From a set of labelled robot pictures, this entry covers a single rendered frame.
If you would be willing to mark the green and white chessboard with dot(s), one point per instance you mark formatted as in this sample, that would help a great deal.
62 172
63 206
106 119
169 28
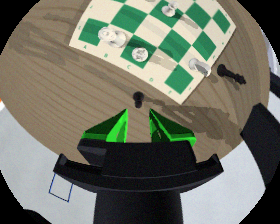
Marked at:
199 29

